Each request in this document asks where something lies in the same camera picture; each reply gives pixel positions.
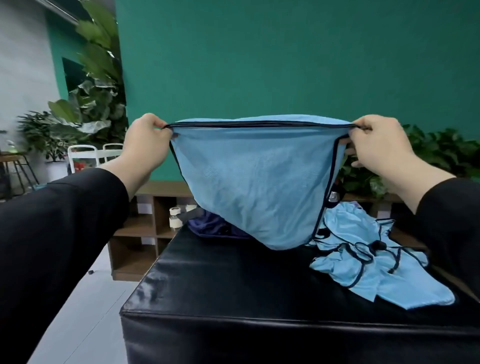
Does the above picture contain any person's right hand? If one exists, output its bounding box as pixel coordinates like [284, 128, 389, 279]
[346, 114, 417, 181]

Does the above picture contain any green plant in red pot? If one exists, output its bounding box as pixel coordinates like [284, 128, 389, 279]
[337, 123, 480, 200]

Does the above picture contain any white wheeled cart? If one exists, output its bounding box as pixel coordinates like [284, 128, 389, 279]
[67, 142, 125, 175]

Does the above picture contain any wooden shelf cabinet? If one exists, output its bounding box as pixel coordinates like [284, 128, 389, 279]
[107, 180, 421, 282]

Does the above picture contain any wooden top black stool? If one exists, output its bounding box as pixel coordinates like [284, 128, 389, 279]
[0, 152, 40, 200]

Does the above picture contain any small white-lidded jar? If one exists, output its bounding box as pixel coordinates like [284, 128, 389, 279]
[168, 206, 183, 230]

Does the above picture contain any person's left hand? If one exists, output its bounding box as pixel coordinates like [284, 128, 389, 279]
[122, 112, 175, 180]

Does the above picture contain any person's right forearm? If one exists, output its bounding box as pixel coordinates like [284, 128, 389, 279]
[382, 153, 480, 301]

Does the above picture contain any small plant in white pot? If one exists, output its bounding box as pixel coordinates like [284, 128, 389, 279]
[16, 111, 72, 185]

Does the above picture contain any navy blue bag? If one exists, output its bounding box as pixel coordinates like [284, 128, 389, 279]
[186, 208, 252, 241]

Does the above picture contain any person's left forearm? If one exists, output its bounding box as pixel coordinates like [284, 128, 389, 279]
[0, 157, 151, 364]

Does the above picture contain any white metal rack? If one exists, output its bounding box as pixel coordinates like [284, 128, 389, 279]
[48, 0, 130, 147]

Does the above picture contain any black leather bench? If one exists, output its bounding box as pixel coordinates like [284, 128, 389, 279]
[120, 225, 480, 364]

